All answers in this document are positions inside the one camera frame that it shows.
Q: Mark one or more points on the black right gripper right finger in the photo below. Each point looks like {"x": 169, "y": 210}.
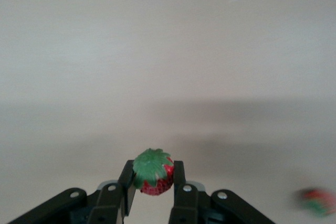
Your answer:
{"x": 186, "y": 203}

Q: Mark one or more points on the red toy strawberry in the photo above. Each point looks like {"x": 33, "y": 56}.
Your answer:
{"x": 156, "y": 186}
{"x": 317, "y": 200}

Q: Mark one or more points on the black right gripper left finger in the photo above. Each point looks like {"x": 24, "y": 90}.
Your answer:
{"x": 110, "y": 203}

